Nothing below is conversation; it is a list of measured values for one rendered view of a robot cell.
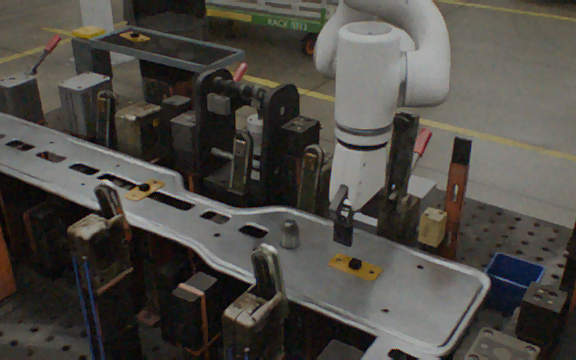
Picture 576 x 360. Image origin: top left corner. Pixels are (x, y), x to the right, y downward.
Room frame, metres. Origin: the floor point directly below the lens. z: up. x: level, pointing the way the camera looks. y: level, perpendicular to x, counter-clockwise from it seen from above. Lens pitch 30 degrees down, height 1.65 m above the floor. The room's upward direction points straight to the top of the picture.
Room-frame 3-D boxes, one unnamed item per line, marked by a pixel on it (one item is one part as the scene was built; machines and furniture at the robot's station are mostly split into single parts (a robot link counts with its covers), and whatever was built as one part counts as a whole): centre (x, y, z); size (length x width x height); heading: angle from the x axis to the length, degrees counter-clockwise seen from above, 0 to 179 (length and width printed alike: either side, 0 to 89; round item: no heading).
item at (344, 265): (0.89, -0.11, 1.01); 0.08 x 0.04 x 0.01; 57
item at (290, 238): (0.96, 0.00, 1.02); 0.03 x 0.03 x 0.07
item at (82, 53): (1.69, 0.51, 0.92); 0.08 x 0.08 x 0.44; 57
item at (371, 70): (0.89, -0.11, 1.33); 0.09 x 0.08 x 0.13; 86
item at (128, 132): (1.36, 0.33, 0.89); 0.13 x 0.11 x 0.38; 147
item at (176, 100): (1.37, 0.25, 0.90); 0.05 x 0.05 x 0.40; 57
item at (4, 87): (1.60, 0.69, 0.88); 0.11 x 0.10 x 0.36; 147
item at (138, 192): (1.14, 0.28, 1.01); 0.08 x 0.04 x 0.01; 147
